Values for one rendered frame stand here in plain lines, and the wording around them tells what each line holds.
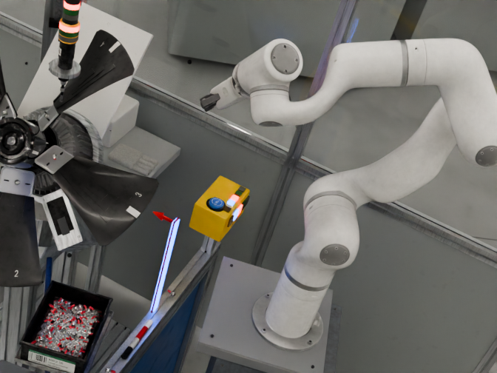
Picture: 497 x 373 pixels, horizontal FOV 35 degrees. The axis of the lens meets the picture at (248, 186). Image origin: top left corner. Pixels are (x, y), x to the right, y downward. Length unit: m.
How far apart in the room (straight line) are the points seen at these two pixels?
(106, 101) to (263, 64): 0.81
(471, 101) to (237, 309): 0.82
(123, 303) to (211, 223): 1.20
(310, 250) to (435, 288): 0.97
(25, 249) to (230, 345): 0.57
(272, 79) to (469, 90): 0.38
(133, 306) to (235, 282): 1.21
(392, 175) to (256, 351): 0.57
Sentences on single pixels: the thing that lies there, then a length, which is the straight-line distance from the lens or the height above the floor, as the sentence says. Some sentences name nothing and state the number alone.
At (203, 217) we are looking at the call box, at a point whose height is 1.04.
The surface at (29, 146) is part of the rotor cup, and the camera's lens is 1.95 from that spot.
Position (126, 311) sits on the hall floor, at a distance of 3.23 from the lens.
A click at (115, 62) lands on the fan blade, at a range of 1.94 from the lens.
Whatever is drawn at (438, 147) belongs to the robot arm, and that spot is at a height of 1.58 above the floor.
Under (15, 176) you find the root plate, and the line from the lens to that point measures 2.03.
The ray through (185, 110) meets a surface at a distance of 2.61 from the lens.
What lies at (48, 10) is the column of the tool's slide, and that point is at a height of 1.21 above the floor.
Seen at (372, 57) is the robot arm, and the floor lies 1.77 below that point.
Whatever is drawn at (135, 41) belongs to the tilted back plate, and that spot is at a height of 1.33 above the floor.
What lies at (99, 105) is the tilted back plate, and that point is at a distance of 2.21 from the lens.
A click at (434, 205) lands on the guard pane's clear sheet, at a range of 2.46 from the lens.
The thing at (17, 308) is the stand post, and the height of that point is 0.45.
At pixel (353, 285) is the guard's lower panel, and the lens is 2.72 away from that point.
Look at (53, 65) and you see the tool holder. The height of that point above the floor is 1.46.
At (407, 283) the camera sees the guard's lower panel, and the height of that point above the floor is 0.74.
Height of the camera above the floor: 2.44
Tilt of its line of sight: 38 degrees down
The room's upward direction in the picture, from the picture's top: 18 degrees clockwise
